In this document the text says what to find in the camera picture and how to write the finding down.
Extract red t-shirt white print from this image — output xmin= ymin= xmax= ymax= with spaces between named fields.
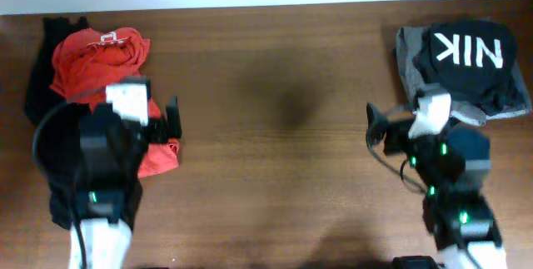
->
xmin=49 ymin=27 xmax=180 ymax=177

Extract black crumpled garment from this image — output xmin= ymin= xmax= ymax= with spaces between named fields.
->
xmin=23 ymin=16 xmax=142 ymax=232

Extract grey folded garment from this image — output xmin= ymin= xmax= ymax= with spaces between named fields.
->
xmin=395 ymin=26 xmax=532 ymax=126

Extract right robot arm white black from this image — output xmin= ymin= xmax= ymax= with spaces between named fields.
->
xmin=366 ymin=104 xmax=508 ymax=268

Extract black folded shirt white letters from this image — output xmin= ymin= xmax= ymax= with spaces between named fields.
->
xmin=414 ymin=20 xmax=524 ymax=116

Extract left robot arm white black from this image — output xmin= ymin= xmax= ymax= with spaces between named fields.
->
xmin=68 ymin=97 xmax=182 ymax=268

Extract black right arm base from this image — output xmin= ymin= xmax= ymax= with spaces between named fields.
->
xmin=391 ymin=256 xmax=443 ymax=269

